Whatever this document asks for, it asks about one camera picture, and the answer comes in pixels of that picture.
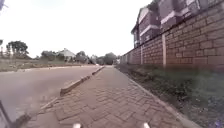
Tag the red brick path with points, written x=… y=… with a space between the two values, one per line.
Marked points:
x=110 y=96

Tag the row of concrete kerb blocks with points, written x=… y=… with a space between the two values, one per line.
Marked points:
x=71 y=87

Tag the building with pale roof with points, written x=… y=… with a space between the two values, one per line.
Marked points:
x=66 y=53

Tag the brick building with pale bands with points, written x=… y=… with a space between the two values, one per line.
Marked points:
x=150 y=26

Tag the robot's own part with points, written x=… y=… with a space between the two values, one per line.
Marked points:
x=77 y=126
x=146 y=125

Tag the concrete path edging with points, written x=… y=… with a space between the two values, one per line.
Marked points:
x=173 y=111

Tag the grass and dirt verge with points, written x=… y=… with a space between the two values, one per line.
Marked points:
x=186 y=90

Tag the grey asphalt road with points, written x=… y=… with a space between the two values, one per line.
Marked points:
x=33 y=86

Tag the grass strip beyond road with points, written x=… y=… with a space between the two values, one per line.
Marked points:
x=20 y=65

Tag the row of trees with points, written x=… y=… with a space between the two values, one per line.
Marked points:
x=16 y=48

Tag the brown brick wall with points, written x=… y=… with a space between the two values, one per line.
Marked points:
x=200 y=46

